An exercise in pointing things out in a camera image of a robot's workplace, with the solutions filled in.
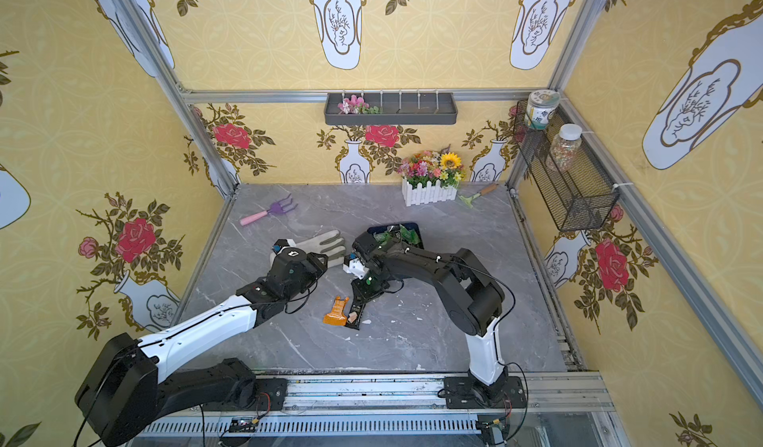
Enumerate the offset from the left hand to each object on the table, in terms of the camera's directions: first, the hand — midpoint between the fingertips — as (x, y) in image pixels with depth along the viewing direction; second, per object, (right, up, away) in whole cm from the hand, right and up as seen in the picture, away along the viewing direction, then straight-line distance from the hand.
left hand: (318, 256), depth 86 cm
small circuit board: (-15, -39, -13) cm, 44 cm away
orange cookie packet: (+5, -18, +1) cm, 19 cm away
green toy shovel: (+52, +18, +31) cm, 63 cm away
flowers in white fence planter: (+36, +25, +20) cm, 48 cm away
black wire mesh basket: (+72, +17, -5) cm, 74 cm away
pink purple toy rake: (-22, +15, +31) cm, 41 cm away
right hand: (+13, -11, +4) cm, 18 cm away
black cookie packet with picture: (+10, -17, 0) cm, 20 cm away
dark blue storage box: (+27, +6, +16) cm, 32 cm away
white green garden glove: (-3, +1, +17) cm, 18 cm away
